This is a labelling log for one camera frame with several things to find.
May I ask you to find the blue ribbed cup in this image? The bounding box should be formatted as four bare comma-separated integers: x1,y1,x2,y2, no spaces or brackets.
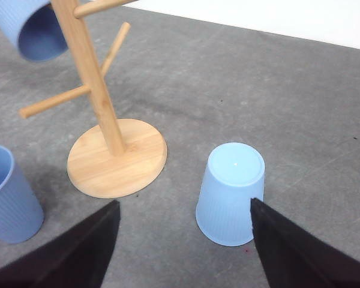
195,142,265,247
0,145,44,244
0,0,68,62

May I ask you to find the wooden cup tree stand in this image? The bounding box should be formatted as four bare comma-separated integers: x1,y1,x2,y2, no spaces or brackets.
19,0,167,199

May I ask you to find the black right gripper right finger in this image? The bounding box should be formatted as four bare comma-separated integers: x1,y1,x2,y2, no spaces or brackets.
250,197,360,288

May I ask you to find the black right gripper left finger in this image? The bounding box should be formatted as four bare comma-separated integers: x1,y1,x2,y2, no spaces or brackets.
0,200,121,288

